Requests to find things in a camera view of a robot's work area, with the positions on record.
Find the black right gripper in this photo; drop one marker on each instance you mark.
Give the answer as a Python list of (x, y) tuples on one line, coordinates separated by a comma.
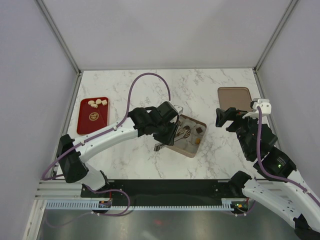
[(231, 114)]

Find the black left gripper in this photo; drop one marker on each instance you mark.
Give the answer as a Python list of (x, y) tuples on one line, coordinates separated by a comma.
[(169, 138)]

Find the metal tongs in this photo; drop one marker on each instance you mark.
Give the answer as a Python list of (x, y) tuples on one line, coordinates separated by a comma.
[(180, 134)]

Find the rose gold chocolate box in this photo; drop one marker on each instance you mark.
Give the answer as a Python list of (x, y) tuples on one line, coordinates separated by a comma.
[(188, 147)]

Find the dark square chocolate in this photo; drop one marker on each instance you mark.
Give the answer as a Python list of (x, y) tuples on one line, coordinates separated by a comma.
[(199, 130)]

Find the white heart chocolate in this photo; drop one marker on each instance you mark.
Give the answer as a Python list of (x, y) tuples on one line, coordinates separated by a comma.
[(94, 106)]

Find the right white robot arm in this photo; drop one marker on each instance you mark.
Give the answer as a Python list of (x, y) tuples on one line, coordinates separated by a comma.
[(302, 208)]

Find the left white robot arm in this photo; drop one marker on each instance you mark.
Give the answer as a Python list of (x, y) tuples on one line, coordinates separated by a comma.
[(73, 154)]

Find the rose gold box lid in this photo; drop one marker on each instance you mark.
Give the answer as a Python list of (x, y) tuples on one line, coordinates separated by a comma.
[(234, 97)]

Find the red rectangular tray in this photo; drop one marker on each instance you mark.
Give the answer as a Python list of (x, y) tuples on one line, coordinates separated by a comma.
[(92, 119)]

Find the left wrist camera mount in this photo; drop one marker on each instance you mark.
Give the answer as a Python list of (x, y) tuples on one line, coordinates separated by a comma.
[(179, 109)]

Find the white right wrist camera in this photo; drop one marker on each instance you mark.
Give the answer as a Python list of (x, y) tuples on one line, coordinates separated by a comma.
[(259, 106)]

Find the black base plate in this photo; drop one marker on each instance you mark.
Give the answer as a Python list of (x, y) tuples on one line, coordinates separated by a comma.
[(174, 192)]

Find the white slotted cable duct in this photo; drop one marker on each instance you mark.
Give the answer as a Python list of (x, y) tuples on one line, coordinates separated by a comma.
[(226, 205)]

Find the right aluminium frame post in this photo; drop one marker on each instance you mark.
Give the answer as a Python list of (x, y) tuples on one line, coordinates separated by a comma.
[(277, 31)]

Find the aluminium frame post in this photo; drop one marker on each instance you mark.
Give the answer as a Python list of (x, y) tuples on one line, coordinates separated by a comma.
[(57, 34), (277, 31)]

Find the left aluminium frame post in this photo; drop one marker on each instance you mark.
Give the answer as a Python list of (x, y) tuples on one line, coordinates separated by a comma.
[(57, 34)]

